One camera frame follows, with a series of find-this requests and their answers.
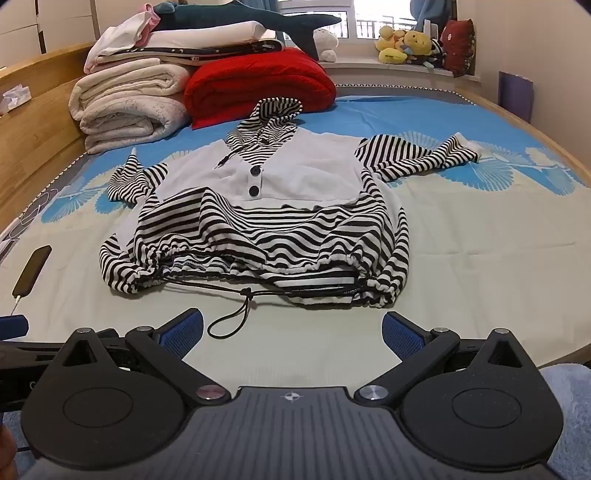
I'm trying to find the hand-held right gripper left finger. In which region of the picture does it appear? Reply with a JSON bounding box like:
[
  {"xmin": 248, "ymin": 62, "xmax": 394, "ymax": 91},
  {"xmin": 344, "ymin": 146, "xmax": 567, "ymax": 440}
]
[{"xmin": 59, "ymin": 308, "xmax": 232, "ymax": 407}]

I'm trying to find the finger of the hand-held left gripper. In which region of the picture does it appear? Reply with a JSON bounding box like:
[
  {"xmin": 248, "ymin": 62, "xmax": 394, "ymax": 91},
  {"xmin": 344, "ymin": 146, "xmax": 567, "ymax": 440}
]
[{"xmin": 0, "ymin": 315, "xmax": 29, "ymax": 341}]

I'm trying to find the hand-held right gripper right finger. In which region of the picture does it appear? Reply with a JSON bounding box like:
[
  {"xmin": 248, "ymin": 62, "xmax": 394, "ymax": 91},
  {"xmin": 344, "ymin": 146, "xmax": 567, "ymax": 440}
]
[{"xmin": 353, "ymin": 311, "xmax": 539, "ymax": 408}]

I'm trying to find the black white striped hooded top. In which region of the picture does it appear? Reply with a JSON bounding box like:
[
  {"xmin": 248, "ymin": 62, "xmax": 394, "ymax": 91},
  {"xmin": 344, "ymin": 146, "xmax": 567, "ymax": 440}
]
[{"xmin": 99, "ymin": 98, "xmax": 482, "ymax": 340}]

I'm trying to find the black flat remote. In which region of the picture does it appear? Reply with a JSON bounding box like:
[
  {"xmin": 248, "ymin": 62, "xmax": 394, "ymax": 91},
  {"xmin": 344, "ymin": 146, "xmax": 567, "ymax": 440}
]
[{"xmin": 12, "ymin": 246, "xmax": 52, "ymax": 297}]

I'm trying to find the person's blue fleece clothing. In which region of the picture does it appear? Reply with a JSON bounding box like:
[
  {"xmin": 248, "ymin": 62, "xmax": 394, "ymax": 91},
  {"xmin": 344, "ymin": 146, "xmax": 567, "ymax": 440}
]
[{"xmin": 0, "ymin": 364, "xmax": 591, "ymax": 480}]

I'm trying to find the white speckled folded quilt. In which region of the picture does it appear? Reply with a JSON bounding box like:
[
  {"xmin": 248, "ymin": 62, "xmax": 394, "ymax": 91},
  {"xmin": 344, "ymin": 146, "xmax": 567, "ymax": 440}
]
[{"xmin": 79, "ymin": 95, "xmax": 190, "ymax": 155}]

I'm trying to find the tissue pack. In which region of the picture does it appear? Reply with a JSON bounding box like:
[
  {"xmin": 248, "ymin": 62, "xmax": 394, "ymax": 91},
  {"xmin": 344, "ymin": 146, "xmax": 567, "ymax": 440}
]
[{"xmin": 1, "ymin": 85, "xmax": 33, "ymax": 114}]

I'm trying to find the cream folded blanket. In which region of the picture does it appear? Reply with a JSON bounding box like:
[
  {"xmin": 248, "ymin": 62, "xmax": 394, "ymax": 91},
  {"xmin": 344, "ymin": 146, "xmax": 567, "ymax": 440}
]
[{"xmin": 68, "ymin": 62, "xmax": 200, "ymax": 121}]

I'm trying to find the red folded blanket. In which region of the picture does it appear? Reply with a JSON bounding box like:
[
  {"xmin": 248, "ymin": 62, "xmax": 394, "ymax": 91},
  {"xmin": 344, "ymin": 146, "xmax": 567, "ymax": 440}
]
[{"xmin": 184, "ymin": 47, "xmax": 338, "ymax": 131}]

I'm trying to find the purple board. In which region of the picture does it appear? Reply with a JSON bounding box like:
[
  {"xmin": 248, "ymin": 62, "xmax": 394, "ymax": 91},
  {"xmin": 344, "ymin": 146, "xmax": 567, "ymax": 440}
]
[{"xmin": 499, "ymin": 71, "xmax": 534, "ymax": 121}]

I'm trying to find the white window sill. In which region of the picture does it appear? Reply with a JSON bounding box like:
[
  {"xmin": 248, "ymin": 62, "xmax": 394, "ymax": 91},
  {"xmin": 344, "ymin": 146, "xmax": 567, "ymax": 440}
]
[{"xmin": 323, "ymin": 58, "xmax": 483, "ymax": 86}]

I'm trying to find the dark star print folded blanket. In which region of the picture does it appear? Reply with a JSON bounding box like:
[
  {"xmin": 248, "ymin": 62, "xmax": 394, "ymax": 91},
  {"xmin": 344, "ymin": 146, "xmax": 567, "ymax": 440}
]
[{"xmin": 95, "ymin": 39, "xmax": 284, "ymax": 65}]

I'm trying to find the striped bee plush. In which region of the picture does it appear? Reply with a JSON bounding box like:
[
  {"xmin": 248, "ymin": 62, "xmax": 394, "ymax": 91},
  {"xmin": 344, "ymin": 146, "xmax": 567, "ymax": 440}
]
[{"xmin": 427, "ymin": 39, "xmax": 448, "ymax": 70}]

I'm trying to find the yellow duck plush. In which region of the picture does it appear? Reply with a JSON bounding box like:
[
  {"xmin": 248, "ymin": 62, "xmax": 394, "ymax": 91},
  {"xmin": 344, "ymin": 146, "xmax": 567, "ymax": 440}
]
[{"xmin": 375, "ymin": 25, "xmax": 409, "ymax": 64}]

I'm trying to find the yellow bear plush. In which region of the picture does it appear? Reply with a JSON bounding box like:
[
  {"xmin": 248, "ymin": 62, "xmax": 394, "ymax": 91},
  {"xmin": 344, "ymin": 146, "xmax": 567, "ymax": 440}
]
[{"xmin": 401, "ymin": 30, "xmax": 435, "ymax": 68}]

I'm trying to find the dark red cushion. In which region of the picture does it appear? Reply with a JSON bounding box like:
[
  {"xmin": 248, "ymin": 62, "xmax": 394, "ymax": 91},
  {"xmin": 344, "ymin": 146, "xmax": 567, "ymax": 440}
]
[{"xmin": 440, "ymin": 19, "xmax": 476, "ymax": 77}]

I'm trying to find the white pillow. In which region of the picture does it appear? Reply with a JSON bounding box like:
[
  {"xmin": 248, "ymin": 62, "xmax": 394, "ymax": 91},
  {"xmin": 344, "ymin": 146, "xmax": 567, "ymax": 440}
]
[{"xmin": 139, "ymin": 19, "xmax": 278, "ymax": 47}]

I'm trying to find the white pink folded cloth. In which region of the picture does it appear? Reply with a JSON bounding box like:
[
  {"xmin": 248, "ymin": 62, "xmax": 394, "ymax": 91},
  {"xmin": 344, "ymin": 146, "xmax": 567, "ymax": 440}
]
[{"xmin": 83, "ymin": 4, "xmax": 162, "ymax": 72}]

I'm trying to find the white plush toy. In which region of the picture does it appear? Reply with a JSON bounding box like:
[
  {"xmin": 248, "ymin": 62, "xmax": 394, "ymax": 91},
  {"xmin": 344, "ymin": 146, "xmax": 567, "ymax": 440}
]
[{"xmin": 313, "ymin": 28, "xmax": 339, "ymax": 62}]

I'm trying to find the white cabinet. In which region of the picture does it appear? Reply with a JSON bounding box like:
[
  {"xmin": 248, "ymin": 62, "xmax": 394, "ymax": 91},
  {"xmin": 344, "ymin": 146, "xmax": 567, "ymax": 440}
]
[{"xmin": 0, "ymin": 0, "xmax": 102, "ymax": 56}]

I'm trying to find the window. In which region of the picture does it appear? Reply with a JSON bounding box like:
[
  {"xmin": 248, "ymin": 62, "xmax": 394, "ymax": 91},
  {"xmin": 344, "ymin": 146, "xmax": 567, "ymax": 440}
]
[{"xmin": 277, "ymin": 0, "xmax": 416, "ymax": 42}]

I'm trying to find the dark teal shark plush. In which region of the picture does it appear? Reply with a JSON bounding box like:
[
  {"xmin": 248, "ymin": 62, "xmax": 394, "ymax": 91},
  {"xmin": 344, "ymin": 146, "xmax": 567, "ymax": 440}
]
[{"xmin": 152, "ymin": 0, "xmax": 343, "ymax": 61}]

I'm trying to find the blue curtain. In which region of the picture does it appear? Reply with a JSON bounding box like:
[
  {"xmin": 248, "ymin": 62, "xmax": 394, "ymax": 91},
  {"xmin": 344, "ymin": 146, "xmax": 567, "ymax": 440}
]
[{"xmin": 409, "ymin": 0, "xmax": 458, "ymax": 31}]

